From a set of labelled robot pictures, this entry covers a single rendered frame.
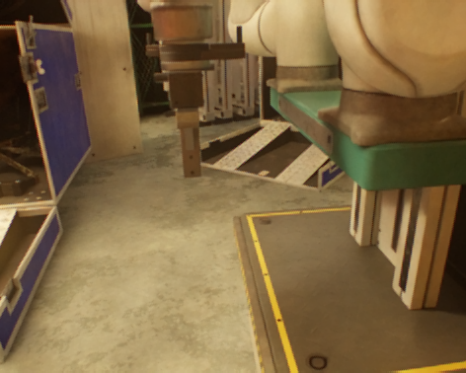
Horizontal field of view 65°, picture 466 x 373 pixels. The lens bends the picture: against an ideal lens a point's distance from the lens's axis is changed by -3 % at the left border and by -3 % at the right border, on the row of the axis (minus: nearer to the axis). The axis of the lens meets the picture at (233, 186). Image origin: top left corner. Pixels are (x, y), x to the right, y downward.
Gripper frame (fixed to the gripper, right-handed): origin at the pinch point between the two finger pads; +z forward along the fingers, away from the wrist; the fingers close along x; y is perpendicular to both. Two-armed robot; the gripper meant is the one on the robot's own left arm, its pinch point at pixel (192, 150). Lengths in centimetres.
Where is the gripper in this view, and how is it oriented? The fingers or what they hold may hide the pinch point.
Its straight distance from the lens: 63.4
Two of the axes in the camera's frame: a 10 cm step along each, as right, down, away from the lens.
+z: 0.4, 9.3, 3.7
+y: -10.0, 0.7, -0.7
